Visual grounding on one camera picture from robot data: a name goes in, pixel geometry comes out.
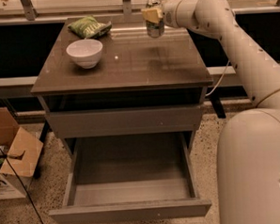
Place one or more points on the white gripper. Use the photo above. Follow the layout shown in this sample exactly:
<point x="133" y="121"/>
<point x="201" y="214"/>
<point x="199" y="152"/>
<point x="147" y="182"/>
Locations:
<point x="169" y="15"/>

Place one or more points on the green chip bag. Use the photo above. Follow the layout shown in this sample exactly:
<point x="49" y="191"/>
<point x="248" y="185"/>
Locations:
<point x="89" y="28"/>

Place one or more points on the grey drawer cabinet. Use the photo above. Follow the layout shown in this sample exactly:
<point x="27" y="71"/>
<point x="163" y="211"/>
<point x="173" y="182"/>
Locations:
<point x="135" y="71"/>

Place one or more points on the closed grey top drawer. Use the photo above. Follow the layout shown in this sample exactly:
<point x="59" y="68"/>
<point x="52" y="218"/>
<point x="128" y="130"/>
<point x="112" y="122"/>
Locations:
<point x="125" y="122"/>

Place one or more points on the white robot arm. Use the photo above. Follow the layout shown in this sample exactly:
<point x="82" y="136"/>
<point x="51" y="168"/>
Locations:
<point x="248" y="153"/>

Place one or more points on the white ceramic bowl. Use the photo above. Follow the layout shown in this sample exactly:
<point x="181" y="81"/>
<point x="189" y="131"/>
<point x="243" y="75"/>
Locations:
<point x="85" y="53"/>

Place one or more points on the open grey middle drawer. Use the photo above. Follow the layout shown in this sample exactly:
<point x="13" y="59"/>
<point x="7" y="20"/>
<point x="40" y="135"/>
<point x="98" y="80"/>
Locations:
<point x="128" y="178"/>

